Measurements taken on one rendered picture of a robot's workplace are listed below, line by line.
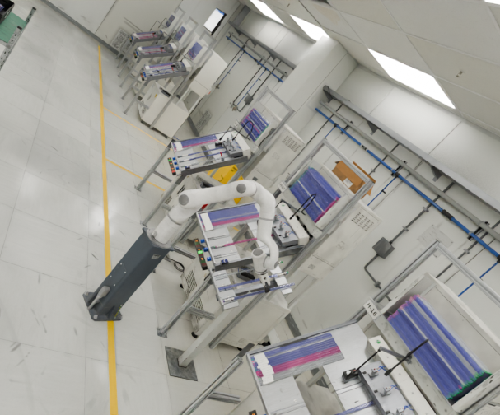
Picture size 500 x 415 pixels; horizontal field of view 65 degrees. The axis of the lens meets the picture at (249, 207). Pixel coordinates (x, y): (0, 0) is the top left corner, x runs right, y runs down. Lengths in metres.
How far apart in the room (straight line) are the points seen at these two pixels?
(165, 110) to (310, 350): 5.60
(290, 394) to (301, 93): 4.65
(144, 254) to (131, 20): 8.85
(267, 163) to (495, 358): 2.81
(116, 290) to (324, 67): 4.47
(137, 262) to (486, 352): 2.06
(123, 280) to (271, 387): 1.20
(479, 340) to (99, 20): 10.20
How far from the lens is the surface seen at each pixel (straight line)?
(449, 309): 2.54
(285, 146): 4.28
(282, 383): 2.34
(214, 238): 3.16
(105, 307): 2.97
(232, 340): 3.61
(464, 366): 2.26
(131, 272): 2.76
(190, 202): 2.48
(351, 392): 2.36
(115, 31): 11.07
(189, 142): 4.60
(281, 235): 3.08
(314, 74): 6.12
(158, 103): 7.22
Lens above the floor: 1.93
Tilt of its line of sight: 15 degrees down
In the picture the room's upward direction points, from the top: 42 degrees clockwise
